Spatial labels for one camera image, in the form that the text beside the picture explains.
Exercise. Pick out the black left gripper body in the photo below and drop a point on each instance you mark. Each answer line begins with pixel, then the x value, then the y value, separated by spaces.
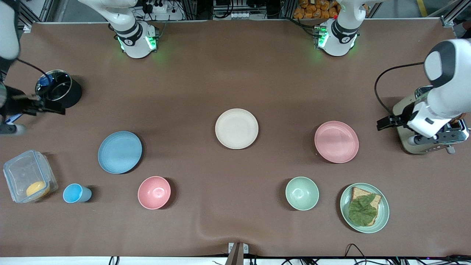
pixel 402 120

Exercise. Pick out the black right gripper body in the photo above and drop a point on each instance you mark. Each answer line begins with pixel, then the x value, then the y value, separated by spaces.
pixel 15 104

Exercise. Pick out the pink plate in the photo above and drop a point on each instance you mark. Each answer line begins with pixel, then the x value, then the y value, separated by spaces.
pixel 336 142

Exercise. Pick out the blue plate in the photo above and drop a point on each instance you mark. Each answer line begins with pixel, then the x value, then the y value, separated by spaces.
pixel 119 152

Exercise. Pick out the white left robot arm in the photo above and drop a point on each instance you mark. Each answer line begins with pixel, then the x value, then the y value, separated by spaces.
pixel 447 88

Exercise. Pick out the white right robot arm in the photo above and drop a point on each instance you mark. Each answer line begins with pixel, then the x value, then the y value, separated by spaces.
pixel 134 35

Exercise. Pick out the beige chrome toaster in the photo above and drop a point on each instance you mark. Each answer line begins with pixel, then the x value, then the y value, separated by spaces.
pixel 415 145

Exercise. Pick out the brown toast slice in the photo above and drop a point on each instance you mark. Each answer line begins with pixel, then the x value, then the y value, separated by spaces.
pixel 458 119

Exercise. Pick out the clear plastic container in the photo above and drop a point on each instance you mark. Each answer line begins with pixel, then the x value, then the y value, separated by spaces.
pixel 22 171

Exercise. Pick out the brown bread slice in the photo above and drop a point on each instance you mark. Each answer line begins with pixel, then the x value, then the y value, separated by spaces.
pixel 368 193

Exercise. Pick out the yellow round food piece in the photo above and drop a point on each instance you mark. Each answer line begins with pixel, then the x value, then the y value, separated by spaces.
pixel 37 189

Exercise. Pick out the blue cup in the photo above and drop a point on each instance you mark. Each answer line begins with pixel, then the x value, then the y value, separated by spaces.
pixel 75 193

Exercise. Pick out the green lettuce leaf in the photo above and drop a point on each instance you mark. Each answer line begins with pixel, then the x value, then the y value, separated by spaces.
pixel 362 210

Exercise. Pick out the green plate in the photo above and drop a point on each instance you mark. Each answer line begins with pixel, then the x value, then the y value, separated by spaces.
pixel 382 215

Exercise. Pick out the green bowl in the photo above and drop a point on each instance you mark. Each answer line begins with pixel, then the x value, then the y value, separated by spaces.
pixel 302 193

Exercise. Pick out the pink bowl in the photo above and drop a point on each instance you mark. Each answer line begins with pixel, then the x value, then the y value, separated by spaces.
pixel 154 193

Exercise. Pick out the white power strip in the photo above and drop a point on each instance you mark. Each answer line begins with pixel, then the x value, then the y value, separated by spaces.
pixel 158 7

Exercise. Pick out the beige plate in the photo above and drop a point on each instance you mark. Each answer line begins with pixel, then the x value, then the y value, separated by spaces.
pixel 236 129

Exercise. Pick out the brown table cloth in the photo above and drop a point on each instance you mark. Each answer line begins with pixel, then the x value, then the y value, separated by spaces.
pixel 235 73

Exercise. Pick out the aluminium frame profile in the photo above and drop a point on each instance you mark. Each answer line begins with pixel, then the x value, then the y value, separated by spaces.
pixel 450 14
pixel 36 13

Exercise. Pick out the grey metal bracket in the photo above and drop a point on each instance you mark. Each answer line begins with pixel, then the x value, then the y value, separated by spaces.
pixel 236 254

